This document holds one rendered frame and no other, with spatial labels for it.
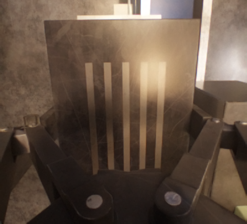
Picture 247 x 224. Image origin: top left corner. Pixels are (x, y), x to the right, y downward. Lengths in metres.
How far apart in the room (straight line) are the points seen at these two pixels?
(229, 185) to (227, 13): 1.73
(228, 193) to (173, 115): 0.41
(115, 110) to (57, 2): 1.76
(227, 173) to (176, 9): 0.97
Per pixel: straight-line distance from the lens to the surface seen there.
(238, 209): 0.60
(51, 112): 0.17
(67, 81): 0.16
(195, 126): 0.17
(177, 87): 0.16
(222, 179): 0.52
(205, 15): 1.17
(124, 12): 1.26
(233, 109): 0.44
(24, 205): 2.83
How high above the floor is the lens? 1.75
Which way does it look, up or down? 74 degrees down
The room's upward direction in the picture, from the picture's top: 174 degrees clockwise
